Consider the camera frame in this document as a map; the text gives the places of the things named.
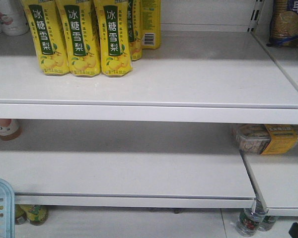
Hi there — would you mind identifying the light blue plastic basket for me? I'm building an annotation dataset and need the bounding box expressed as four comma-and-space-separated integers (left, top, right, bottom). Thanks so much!
0, 178, 15, 238

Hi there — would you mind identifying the clear water bottle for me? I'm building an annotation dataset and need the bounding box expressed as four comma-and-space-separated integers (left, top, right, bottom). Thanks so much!
235, 208, 266, 237
258, 216, 279, 232

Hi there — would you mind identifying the clear cookie box yellow label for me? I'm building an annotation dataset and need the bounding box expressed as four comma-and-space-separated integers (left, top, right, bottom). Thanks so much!
231, 124, 298, 155

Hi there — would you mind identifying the white metal shelving unit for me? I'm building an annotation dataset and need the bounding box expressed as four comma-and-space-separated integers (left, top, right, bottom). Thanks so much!
0, 0, 298, 216

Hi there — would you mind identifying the biscuit packet blue label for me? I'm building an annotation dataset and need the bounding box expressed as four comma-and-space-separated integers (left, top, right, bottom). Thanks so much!
269, 0, 298, 47

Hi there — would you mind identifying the yellow pear drink bottle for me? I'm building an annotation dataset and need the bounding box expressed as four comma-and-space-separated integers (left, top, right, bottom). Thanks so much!
21, 0, 70, 76
56, 0, 101, 77
94, 0, 133, 77
141, 0, 161, 49
127, 0, 142, 61

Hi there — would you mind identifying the orange juice bottle right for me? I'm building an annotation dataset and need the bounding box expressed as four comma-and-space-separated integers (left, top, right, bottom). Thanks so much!
0, 119, 22, 141

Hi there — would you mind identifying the white peach drink bottle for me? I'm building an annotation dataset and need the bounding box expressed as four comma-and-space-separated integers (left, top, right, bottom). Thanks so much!
0, 0, 29, 36

